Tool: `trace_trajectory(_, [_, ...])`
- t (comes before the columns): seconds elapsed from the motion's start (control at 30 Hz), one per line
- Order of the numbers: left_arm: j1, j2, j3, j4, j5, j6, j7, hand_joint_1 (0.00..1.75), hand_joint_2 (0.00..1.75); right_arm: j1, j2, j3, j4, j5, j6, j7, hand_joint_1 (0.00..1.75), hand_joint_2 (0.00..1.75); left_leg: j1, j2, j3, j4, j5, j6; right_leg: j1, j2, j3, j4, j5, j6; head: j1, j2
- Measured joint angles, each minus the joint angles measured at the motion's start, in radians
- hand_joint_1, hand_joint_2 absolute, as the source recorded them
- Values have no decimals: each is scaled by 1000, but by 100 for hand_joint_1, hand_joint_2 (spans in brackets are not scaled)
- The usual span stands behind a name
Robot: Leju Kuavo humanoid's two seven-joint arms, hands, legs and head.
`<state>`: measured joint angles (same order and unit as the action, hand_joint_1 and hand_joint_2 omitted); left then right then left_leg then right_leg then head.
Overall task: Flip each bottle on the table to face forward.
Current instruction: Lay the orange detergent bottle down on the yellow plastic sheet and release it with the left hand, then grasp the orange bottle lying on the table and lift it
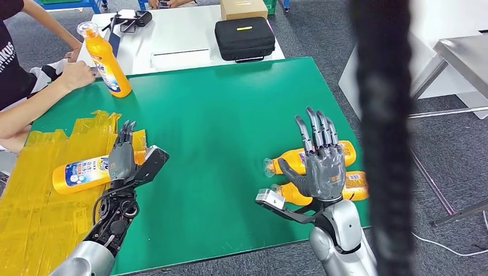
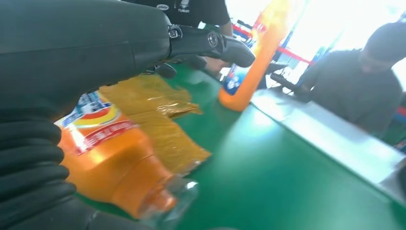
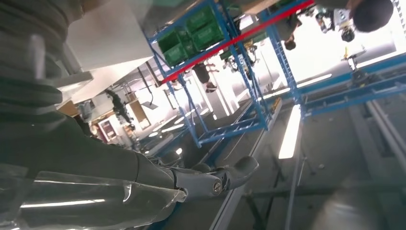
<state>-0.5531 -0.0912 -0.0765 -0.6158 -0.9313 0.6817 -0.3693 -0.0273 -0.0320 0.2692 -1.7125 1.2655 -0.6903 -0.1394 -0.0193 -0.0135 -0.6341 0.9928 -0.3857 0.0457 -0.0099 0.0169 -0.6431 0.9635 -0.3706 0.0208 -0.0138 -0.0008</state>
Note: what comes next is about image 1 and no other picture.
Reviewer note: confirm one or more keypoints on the blue metal frame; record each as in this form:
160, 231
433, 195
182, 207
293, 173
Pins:
72, 3

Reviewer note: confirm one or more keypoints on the cardboard box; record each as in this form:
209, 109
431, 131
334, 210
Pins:
242, 9

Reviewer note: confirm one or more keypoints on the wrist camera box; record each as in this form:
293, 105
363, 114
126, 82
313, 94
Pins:
152, 163
270, 199

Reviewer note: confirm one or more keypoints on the black carrying case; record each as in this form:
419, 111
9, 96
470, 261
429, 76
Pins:
244, 38

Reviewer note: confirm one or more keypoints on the person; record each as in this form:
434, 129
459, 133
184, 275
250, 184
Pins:
11, 72
175, 3

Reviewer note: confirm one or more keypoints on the blue metal leg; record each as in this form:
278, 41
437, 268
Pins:
142, 4
286, 4

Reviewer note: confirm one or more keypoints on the metal stand legs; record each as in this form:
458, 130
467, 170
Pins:
465, 213

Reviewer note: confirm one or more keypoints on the black handheld device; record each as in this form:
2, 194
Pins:
141, 17

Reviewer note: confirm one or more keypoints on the green crate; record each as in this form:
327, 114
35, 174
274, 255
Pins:
270, 5

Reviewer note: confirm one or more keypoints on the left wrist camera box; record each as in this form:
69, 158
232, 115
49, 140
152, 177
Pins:
152, 163

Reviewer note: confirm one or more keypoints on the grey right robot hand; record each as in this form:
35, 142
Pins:
326, 171

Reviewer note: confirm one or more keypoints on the white cabinet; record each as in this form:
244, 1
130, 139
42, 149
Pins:
349, 87

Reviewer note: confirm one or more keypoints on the orange detergent bottle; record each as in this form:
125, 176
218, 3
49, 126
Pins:
289, 160
82, 175
105, 57
356, 186

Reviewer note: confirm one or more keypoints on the person's right forearm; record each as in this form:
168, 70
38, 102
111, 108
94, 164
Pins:
30, 110

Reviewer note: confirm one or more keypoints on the person's left hand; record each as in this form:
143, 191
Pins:
73, 55

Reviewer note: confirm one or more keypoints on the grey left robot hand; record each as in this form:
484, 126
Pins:
122, 163

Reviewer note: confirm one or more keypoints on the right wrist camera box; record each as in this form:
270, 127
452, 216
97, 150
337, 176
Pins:
270, 199

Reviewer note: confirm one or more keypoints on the person's left forearm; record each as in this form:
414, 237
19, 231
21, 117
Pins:
53, 23

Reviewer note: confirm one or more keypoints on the dark blue flat device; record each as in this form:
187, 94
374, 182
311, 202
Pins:
114, 42

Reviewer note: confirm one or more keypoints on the steel table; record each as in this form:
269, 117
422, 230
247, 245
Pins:
465, 57

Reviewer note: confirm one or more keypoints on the person's right hand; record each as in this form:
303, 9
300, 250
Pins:
76, 76

